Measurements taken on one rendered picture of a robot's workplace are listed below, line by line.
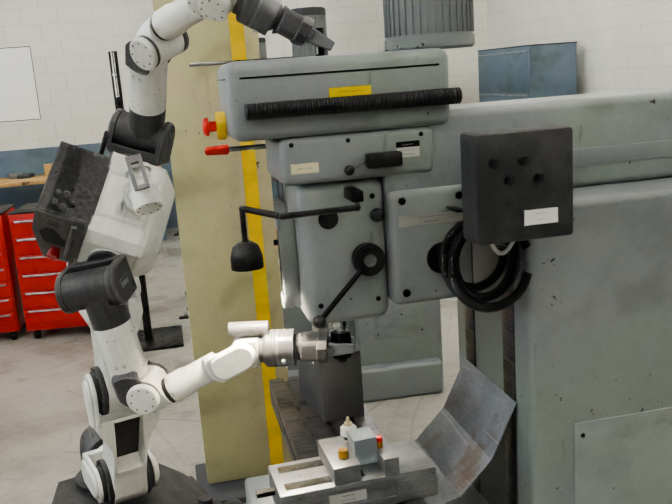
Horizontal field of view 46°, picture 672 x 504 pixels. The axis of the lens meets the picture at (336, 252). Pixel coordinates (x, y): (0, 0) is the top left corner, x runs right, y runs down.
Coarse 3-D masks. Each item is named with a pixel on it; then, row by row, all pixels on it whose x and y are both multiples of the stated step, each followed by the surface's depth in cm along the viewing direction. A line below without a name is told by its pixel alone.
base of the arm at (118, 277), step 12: (72, 264) 190; (84, 264) 187; (96, 264) 187; (108, 264) 187; (120, 264) 185; (60, 276) 184; (108, 276) 180; (120, 276) 183; (132, 276) 190; (60, 288) 182; (108, 288) 180; (120, 288) 182; (132, 288) 188; (60, 300) 182; (120, 300) 182; (72, 312) 185
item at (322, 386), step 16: (304, 368) 230; (320, 368) 215; (336, 368) 216; (352, 368) 218; (304, 384) 232; (320, 384) 216; (336, 384) 217; (352, 384) 219; (320, 400) 218; (336, 400) 218; (352, 400) 220; (320, 416) 221; (336, 416) 219; (352, 416) 221
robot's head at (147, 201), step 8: (136, 168) 185; (128, 176) 186; (136, 176) 184; (152, 184) 185; (128, 192) 189; (136, 192) 183; (144, 192) 182; (152, 192) 183; (128, 200) 189; (136, 200) 182; (144, 200) 182; (152, 200) 182; (160, 200) 184; (136, 208) 182; (144, 208) 184; (152, 208) 185; (160, 208) 187
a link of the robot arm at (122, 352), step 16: (128, 320) 187; (96, 336) 186; (112, 336) 184; (128, 336) 186; (112, 352) 186; (128, 352) 187; (112, 368) 187; (128, 368) 187; (144, 368) 190; (112, 384) 188; (128, 384) 187; (144, 384) 187; (128, 400) 188; (144, 400) 188
